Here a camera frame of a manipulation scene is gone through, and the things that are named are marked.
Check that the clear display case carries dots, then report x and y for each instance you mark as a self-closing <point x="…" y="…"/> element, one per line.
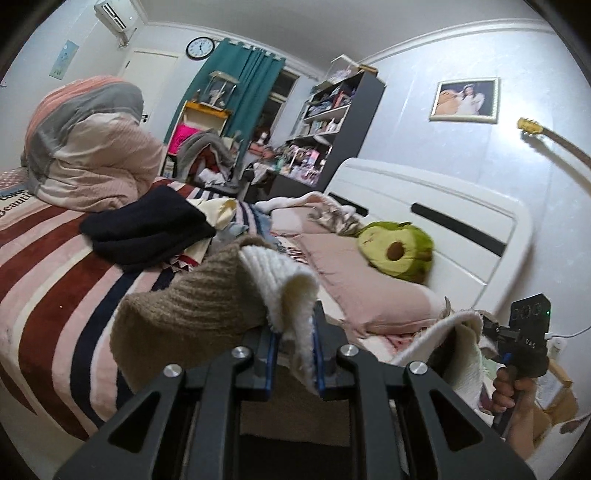
<point x="220" y="87"/>

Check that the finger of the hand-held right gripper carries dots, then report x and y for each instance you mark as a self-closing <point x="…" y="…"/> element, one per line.
<point x="498" y="334"/>

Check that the round wall clock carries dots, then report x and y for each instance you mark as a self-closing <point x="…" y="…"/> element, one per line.
<point x="200" y="48"/>

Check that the white bed headboard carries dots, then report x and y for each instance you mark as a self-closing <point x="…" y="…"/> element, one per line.
<point x="443" y="198"/>

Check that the beige plaid blanket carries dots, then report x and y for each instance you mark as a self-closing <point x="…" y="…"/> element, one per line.
<point x="334" y="219"/>

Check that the pink pillow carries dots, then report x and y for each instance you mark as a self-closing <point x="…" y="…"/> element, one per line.
<point x="364" y="290"/>

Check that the wooden nightstand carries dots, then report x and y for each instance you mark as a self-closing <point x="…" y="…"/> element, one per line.
<point x="561" y="392"/>

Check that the brown knit fleece-lined sweater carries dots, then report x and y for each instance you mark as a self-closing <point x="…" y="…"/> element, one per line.
<point x="184" y="314"/>

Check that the white door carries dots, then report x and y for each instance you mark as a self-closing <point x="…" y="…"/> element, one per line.
<point x="152" y="74"/>

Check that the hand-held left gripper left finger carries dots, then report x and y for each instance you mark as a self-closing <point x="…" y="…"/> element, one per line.
<point x="272" y="364"/>

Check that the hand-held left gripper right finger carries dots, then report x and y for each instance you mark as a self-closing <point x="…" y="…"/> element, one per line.
<point x="318" y="369"/>

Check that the grey clothes pile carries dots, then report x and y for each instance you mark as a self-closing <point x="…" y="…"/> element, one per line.
<point x="203" y="147"/>

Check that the small wall poster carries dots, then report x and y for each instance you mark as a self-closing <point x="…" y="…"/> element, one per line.
<point x="64" y="59"/>

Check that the person's right forearm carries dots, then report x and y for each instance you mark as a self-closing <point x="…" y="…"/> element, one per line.
<point x="521" y="429"/>

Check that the white air conditioner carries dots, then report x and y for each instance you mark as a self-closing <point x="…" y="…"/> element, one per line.
<point x="111" y="13"/>

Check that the pink grey rolled quilt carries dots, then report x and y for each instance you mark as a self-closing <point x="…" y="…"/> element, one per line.
<point x="92" y="147"/>

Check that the framed wall picture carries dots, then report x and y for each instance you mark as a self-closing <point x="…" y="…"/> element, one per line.
<point x="464" y="99"/>

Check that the yellow white shelf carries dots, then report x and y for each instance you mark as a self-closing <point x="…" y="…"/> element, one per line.
<point x="203" y="110"/>

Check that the avocado plush toy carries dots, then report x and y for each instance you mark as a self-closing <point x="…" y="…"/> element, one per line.
<point x="397" y="251"/>

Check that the black folded garment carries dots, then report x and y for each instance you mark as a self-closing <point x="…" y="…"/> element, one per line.
<point x="147" y="226"/>

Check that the dark grey bookshelf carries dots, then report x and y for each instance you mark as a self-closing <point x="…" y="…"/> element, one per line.
<point x="364" y="124"/>

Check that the clear box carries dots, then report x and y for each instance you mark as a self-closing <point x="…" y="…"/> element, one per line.
<point x="345" y="69"/>

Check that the person's right hand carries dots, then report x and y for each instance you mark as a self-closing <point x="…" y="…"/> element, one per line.
<point x="503" y="390"/>

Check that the cream cloth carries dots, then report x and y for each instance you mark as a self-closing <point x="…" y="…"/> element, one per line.
<point x="219" y="212"/>

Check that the red striped blanket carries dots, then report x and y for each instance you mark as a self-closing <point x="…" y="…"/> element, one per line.
<point x="51" y="295"/>

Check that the teal curtain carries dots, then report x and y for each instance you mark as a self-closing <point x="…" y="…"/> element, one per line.
<point x="244" y="92"/>

